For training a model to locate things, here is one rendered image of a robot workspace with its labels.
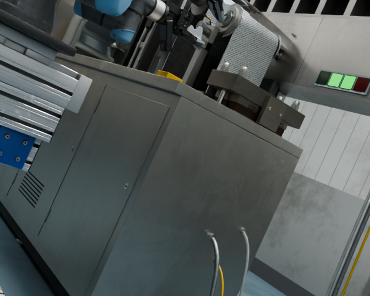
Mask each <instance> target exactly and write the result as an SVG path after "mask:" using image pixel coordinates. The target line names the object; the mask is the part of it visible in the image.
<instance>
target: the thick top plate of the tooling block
mask: <svg viewBox="0 0 370 296"><path fill-rule="evenodd" d="M207 84H208V85H210V86H212V87H213V88H215V89H217V90H222V89H224V90H226V91H227V92H229V93H233V94H236V95H240V96H242V97H244V98H246V99H247V100H249V101H251V102H253V103H254V104H256V105H257V106H259V107H261V108H262V107H263V104H264V102H265V100H266V98H267V96H272V97H273V98H275V99H277V98H276V97H274V96H273V95H271V94H269V93H268V92H266V91H265V90H263V89H262V88H260V87H258V86H257V85H255V84H253V83H252V82H250V81H249V80H247V79H246V78H244V77H242V76H241V75H239V74H235V73H230V72H225V71H221V70H215V69H213V70H212V71H211V74H210V76H209V78H208V81H207ZM277 100H278V101H280V102H281V103H283V104H285V105H286V106H287V109H286V111H285V113H284V115H283V117H282V120H283V121H285V122H287V123H288V126H289V127H293V128H296V129H300V127H301V125H302V123H303V121H304V118H305V115H303V114H302V113H300V112H298V111H297V110H295V109H293V108H292V107H291V106H289V105H287V104H286V103H284V102H282V101H281V100H279V99H277Z"/></svg>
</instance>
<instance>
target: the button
mask: <svg viewBox="0 0 370 296"><path fill-rule="evenodd" d="M156 75H159V76H163V77H166V78H170V79H174V80H179V81H181V82H183V80H181V79H180V78H178V77H176V76H174V75H172V74H171V73H169V72H165V71H162V70H158V71H157V73H156Z"/></svg>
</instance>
